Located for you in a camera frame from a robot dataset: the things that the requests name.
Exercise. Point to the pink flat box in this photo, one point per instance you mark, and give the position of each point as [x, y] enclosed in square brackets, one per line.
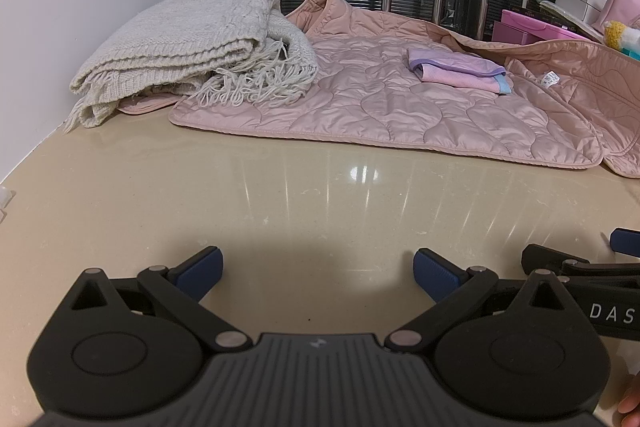
[530, 32]

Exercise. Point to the pink cushion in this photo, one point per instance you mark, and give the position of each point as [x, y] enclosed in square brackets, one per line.
[622, 4]

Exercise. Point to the pastel pink purple blue cloth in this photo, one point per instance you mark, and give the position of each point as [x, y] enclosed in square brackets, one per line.
[450, 69]

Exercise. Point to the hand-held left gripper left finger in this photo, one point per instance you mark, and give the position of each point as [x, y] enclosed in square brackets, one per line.
[200, 272]

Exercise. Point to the pink quilted jacket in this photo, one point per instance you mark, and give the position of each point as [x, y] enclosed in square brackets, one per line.
[380, 107]

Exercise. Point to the person's right hand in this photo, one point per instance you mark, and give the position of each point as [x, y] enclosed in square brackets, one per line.
[632, 399]

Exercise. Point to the yellow plush toy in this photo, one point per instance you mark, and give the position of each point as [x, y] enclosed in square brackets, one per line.
[616, 34]

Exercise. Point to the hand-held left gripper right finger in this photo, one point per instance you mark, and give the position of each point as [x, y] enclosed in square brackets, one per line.
[435, 272]

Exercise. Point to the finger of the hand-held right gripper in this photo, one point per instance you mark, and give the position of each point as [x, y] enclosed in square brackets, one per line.
[547, 259]
[627, 242]

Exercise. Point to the dark flat packet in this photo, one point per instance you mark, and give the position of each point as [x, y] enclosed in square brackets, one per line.
[555, 9]

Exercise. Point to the teal item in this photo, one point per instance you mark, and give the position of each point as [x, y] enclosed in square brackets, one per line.
[632, 54]

